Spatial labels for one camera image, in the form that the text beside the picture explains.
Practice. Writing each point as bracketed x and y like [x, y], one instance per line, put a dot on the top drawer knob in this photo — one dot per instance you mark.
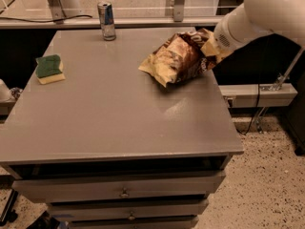
[124, 194]

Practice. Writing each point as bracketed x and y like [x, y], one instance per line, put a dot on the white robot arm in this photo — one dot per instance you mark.
[253, 19]

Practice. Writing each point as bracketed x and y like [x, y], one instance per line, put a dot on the drawer knob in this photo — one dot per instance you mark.
[124, 194]
[131, 217]

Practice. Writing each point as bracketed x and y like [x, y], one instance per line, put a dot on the metal window post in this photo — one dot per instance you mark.
[178, 10]

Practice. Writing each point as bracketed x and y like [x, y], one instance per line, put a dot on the white pole base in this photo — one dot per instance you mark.
[61, 9]

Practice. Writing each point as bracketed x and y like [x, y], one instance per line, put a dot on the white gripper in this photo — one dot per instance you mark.
[224, 35]

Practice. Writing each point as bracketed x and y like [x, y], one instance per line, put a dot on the grey drawer cabinet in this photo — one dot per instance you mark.
[76, 144]

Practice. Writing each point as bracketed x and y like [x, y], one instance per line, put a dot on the brown sea salt chip bag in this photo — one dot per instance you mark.
[180, 58]

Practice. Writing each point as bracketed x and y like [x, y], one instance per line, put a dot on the silver blue redbull can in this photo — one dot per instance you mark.
[106, 20]

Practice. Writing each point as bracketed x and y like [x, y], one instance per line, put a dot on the white object at left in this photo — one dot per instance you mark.
[5, 94]

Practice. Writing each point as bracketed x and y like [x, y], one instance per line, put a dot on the green yellow sponge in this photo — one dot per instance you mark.
[49, 69]

